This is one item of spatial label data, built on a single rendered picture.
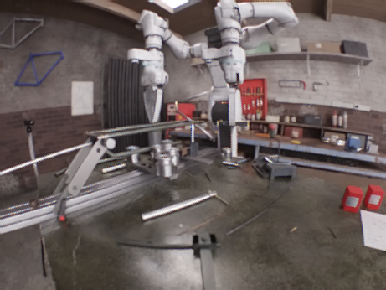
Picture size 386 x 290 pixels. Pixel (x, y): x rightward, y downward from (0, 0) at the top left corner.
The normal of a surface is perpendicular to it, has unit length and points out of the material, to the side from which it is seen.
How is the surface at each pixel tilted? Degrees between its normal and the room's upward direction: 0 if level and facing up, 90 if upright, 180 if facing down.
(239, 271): 0
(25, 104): 90
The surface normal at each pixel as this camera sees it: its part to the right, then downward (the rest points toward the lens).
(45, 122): 0.79, 0.12
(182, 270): 0.00, -0.98
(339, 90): -0.62, 0.15
